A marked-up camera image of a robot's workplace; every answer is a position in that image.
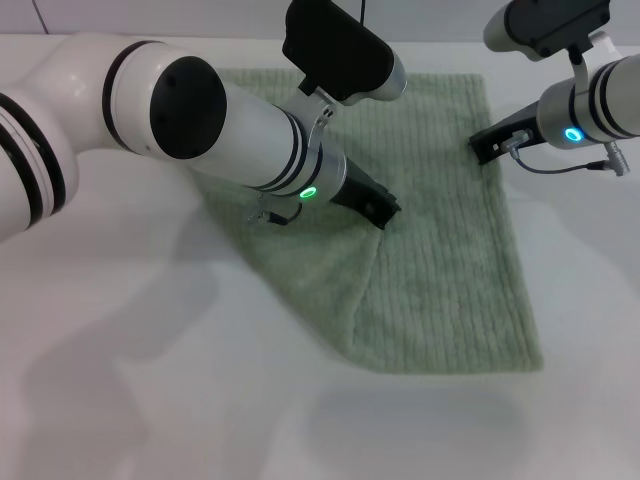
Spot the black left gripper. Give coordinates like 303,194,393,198
328,161,403,231

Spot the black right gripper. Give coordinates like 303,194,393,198
468,102,545,165

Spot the pale green ribbed towel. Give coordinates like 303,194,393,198
199,67,546,375

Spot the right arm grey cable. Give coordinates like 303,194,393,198
501,128,640,176

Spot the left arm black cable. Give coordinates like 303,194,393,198
246,197,305,226

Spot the right wrist camera housing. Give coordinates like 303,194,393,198
482,0,621,96

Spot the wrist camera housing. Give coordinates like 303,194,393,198
482,0,621,96
281,0,409,132

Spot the left wrist camera housing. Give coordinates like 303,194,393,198
281,0,409,132

